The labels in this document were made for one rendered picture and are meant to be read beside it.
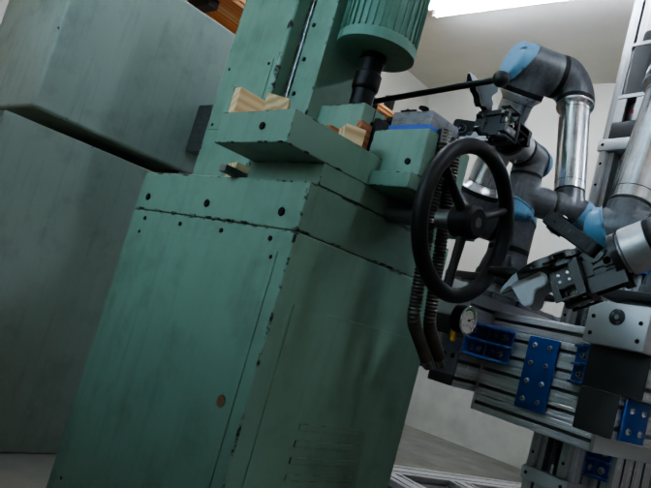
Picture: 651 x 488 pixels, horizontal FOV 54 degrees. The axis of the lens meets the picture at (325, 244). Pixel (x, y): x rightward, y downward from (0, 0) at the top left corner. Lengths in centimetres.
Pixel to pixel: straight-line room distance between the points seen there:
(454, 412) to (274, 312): 380
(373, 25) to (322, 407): 77
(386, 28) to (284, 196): 45
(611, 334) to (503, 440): 326
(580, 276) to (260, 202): 56
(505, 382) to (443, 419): 314
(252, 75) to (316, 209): 54
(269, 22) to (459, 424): 366
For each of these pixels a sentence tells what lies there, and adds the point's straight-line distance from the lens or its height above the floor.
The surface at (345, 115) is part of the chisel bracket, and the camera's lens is 139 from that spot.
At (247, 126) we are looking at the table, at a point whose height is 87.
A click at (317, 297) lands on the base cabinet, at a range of 114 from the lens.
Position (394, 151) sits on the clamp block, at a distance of 122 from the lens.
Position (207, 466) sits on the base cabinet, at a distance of 115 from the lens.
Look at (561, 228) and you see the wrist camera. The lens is 113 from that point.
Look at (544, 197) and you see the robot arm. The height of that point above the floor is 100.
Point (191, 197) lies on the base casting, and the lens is 138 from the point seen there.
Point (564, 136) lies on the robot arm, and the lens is 176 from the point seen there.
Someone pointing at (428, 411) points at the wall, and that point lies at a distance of 492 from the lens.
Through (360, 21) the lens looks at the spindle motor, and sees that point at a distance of 143.
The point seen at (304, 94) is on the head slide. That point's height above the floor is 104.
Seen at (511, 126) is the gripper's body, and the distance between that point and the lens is 149.
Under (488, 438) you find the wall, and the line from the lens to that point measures 470.
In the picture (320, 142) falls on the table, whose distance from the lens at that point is 112.
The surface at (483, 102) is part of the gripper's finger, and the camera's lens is 150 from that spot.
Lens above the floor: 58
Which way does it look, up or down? 7 degrees up
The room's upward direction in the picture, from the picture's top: 16 degrees clockwise
